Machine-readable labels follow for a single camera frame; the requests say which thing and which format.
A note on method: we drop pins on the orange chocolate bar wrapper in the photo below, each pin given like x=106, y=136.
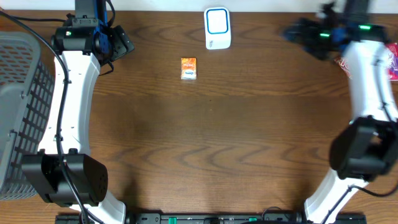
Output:
x=342, y=63

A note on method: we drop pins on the grey plastic mesh basket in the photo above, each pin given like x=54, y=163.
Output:
x=26, y=96

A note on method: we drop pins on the red purple pad packet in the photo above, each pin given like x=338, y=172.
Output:
x=392, y=61

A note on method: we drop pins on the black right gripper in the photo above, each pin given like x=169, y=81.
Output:
x=308, y=25

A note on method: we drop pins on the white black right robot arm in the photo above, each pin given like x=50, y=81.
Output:
x=367, y=148

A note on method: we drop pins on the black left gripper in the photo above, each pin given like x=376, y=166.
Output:
x=123, y=41

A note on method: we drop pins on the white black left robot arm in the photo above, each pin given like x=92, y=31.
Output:
x=62, y=171

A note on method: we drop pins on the small orange box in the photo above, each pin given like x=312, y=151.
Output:
x=188, y=68

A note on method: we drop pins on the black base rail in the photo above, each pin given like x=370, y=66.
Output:
x=155, y=218

